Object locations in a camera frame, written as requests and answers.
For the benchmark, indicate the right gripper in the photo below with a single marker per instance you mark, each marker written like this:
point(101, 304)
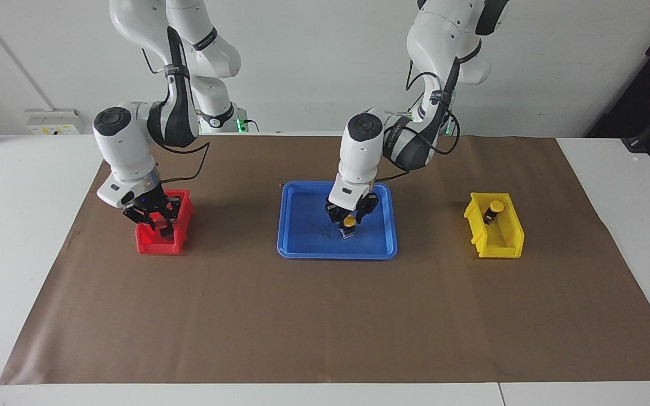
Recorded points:
point(145, 202)

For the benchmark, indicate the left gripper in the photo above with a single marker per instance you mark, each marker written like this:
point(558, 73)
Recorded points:
point(368, 201)

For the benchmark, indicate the yellow button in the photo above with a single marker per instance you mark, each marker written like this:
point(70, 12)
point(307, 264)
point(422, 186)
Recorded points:
point(496, 206)
point(350, 222)

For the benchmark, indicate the red button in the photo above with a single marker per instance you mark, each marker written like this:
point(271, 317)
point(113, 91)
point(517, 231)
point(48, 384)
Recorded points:
point(161, 221)

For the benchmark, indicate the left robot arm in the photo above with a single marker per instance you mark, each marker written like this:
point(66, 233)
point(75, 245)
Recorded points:
point(359, 152)

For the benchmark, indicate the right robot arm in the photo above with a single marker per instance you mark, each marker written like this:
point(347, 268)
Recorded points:
point(124, 146)

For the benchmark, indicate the red plastic bin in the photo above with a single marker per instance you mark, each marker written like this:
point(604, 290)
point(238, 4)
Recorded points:
point(158, 246)

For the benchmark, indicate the blue plastic tray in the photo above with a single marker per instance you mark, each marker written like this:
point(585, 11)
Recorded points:
point(313, 225)

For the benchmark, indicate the yellow plastic bin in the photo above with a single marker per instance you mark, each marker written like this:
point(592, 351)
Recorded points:
point(500, 248)

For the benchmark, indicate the white wall socket box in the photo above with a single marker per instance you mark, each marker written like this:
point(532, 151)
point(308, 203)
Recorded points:
point(54, 121)

